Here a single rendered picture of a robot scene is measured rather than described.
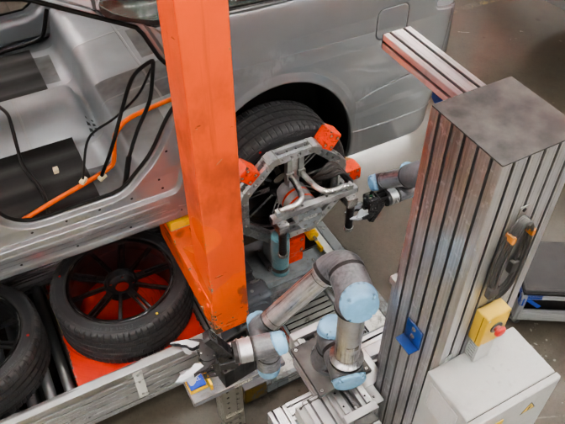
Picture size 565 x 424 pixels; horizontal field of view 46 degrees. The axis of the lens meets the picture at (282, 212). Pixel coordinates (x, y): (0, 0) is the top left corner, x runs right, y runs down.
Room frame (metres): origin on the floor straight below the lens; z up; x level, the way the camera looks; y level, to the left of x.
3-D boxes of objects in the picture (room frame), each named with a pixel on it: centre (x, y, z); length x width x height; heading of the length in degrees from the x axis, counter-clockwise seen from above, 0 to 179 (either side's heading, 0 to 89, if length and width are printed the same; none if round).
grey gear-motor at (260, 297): (2.07, 0.21, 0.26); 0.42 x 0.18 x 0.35; 28
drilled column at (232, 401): (1.49, 0.24, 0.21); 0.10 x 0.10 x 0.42; 28
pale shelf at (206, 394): (1.50, 0.22, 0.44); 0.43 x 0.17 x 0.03; 118
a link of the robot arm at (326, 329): (1.31, -0.18, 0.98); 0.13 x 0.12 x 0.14; 14
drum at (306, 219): (2.11, -0.07, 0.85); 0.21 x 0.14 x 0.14; 28
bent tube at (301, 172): (2.11, -0.19, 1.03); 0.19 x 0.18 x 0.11; 28
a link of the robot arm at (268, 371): (1.14, 0.05, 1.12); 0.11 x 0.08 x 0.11; 14
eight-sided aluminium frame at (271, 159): (2.17, -0.04, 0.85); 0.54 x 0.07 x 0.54; 118
